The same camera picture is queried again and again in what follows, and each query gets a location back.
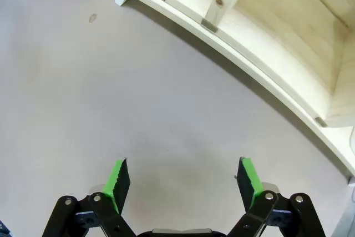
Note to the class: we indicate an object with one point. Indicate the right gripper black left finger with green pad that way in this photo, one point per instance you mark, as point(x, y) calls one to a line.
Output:
point(111, 209)

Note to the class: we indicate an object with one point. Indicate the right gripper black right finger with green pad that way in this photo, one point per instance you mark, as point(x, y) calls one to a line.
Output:
point(253, 206)

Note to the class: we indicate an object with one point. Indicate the light wooden shelf box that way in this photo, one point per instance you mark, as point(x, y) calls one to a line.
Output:
point(277, 26)

